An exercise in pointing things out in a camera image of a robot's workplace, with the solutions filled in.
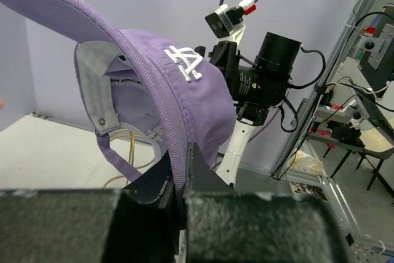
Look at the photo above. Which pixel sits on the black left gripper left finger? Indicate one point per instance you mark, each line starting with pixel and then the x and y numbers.
pixel 137 223

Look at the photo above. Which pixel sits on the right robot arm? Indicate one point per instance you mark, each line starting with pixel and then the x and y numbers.
pixel 256 89

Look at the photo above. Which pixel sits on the gold wire hat frame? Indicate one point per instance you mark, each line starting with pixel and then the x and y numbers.
pixel 127 144

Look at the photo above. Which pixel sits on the folding table background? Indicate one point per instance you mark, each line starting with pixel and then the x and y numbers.
pixel 332 128

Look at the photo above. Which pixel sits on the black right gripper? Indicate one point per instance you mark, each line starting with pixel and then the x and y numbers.
pixel 226 58

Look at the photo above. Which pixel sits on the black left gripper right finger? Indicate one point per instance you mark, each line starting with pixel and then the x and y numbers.
pixel 223 225

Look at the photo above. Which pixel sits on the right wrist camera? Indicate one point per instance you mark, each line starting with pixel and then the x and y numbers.
pixel 227 23

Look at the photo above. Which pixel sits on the purple baseball cap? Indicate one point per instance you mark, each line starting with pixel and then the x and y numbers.
pixel 167 94

